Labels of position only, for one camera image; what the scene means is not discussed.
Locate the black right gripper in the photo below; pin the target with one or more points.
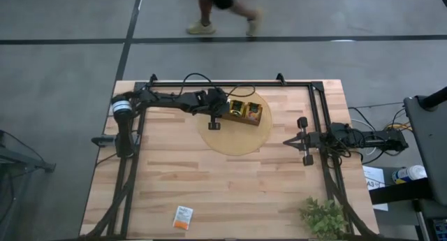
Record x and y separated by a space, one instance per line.
317 140

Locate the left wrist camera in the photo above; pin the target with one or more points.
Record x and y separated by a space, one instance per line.
217 94

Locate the round woven straw placemat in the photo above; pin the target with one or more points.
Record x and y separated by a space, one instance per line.
237 139

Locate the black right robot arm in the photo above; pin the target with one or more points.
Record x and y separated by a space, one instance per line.
380 140

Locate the white orange tea packet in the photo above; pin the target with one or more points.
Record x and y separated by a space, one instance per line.
183 217

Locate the brown wooden tea caddy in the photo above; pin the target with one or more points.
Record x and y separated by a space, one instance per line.
244 121

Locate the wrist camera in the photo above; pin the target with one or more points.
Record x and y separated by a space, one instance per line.
339 131
217 94

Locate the black support beam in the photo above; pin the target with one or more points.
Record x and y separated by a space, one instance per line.
398 191

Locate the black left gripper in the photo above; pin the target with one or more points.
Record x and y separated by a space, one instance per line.
209 106

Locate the yellow green tea packet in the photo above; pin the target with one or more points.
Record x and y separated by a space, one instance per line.
237 108
253 111

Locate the black metal stand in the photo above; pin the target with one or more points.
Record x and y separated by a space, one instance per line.
24 160

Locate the black aluminium table frame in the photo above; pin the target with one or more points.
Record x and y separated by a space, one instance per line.
227 84

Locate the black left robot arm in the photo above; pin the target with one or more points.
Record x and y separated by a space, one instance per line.
122 129

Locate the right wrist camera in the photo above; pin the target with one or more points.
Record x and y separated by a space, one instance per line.
339 131

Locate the white wipes canister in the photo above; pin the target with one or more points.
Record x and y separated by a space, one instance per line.
410 174

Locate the green plant in white pot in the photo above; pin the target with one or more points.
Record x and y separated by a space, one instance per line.
323 218

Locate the person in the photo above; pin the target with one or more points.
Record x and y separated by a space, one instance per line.
223 0

